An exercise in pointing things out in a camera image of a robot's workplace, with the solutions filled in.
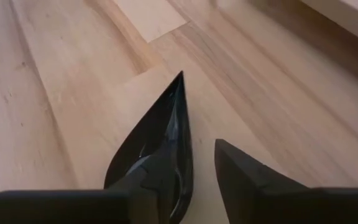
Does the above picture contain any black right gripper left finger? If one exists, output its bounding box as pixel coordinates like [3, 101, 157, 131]
[0, 144, 188, 224]

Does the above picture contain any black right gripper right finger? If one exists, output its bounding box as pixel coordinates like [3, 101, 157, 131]
[214, 138, 358, 224]

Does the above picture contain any black teardrop mini plate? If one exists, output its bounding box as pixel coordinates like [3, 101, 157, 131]
[103, 70, 195, 224]

